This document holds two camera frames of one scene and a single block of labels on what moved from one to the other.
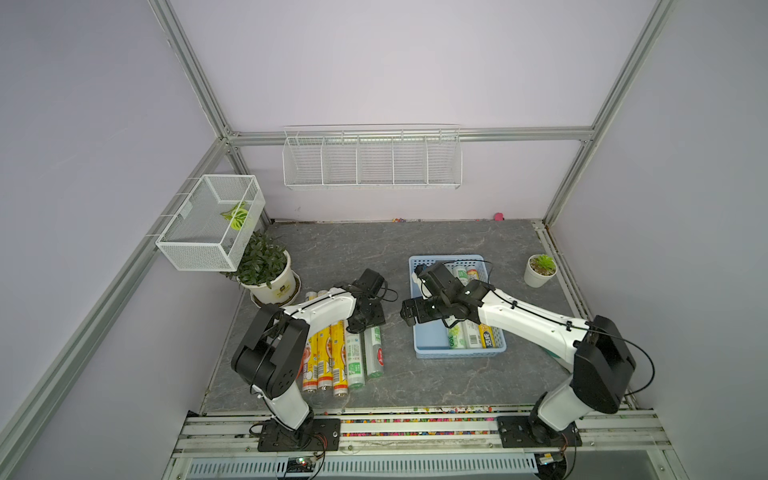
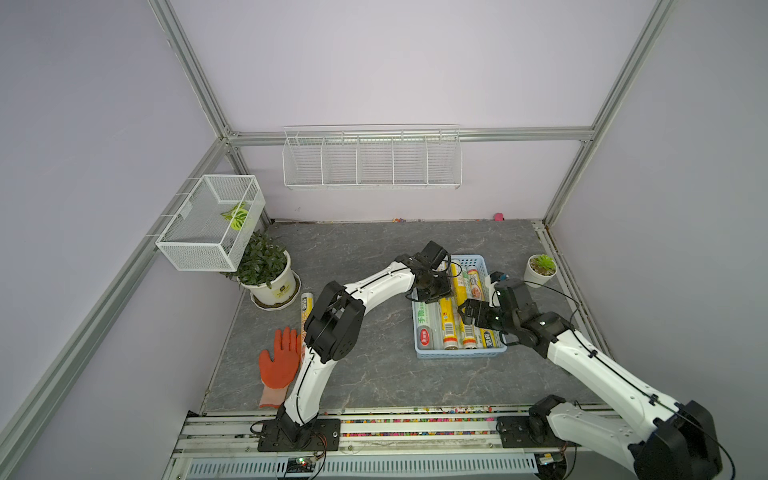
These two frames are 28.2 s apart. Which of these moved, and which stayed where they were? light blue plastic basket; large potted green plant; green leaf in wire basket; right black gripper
Moved: right black gripper
Stayed: large potted green plant; green leaf in wire basket; light blue plastic basket
